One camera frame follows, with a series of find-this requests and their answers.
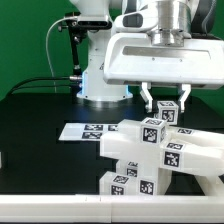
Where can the black camera on stand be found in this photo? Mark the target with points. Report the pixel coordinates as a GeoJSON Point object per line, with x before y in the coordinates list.
{"type": "Point", "coordinates": [76, 22]}

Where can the white flat chair back panel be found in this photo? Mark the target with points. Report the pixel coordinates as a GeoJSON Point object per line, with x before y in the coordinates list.
{"type": "Point", "coordinates": [85, 131]}

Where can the white L-shaped border fence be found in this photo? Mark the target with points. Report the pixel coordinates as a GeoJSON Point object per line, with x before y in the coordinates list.
{"type": "Point", "coordinates": [117, 209]}

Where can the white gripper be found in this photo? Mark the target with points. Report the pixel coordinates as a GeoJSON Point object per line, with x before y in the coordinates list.
{"type": "Point", "coordinates": [132, 59]}

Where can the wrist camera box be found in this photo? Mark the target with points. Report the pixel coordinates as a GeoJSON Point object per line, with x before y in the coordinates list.
{"type": "Point", "coordinates": [139, 21]}

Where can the white cube nut with tag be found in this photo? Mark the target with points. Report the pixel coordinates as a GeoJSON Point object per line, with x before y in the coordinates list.
{"type": "Point", "coordinates": [153, 130]}

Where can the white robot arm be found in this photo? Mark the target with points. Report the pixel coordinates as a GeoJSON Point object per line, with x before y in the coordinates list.
{"type": "Point", "coordinates": [158, 43]}

